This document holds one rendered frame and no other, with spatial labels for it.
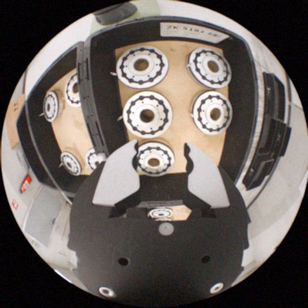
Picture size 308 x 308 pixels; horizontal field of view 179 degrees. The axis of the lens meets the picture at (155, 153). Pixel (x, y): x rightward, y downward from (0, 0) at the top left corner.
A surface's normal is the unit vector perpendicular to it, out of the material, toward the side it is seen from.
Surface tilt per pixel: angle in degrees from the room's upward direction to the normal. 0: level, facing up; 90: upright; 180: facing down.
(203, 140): 0
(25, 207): 90
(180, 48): 0
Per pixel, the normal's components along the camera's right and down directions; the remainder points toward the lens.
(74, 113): -0.04, 0.54
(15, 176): 1.00, -0.05
